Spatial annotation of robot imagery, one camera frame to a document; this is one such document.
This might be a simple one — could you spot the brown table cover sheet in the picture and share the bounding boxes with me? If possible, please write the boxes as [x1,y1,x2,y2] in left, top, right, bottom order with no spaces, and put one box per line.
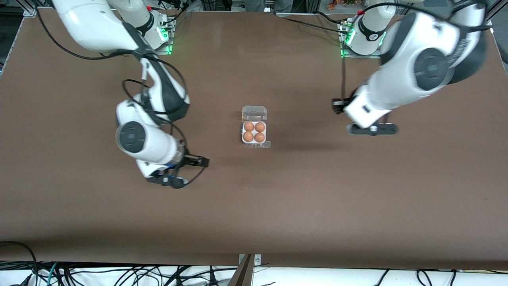
[0,7,508,271]

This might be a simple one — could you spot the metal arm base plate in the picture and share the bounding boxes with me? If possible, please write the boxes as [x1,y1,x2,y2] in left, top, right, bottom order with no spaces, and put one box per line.
[340,21,382,59]
[153,16,174,55]

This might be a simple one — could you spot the person in grey trousers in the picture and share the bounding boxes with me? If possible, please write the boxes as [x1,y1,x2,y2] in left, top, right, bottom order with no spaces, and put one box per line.
[244,0,294,12]

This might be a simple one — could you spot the black looped cable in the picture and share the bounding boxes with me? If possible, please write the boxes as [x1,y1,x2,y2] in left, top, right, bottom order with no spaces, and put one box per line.
[0,241,38,286]

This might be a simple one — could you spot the dark camera mount post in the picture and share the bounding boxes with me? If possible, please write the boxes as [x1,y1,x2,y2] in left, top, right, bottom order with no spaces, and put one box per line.
[228,254,254,286]

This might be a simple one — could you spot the teal cable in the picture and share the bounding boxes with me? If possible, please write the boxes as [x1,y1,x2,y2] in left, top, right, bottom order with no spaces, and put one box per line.
[46,262,60,286]

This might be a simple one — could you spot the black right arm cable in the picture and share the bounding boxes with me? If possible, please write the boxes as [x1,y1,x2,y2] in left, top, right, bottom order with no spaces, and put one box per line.
[35,8,209,188]

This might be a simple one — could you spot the clear plastic egg box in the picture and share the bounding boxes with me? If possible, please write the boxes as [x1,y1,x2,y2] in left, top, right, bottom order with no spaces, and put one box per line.
[241,106,268,145]

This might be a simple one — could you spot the orange background items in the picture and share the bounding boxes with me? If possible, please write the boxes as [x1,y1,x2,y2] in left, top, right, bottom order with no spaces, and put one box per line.
[327,0,358,11]

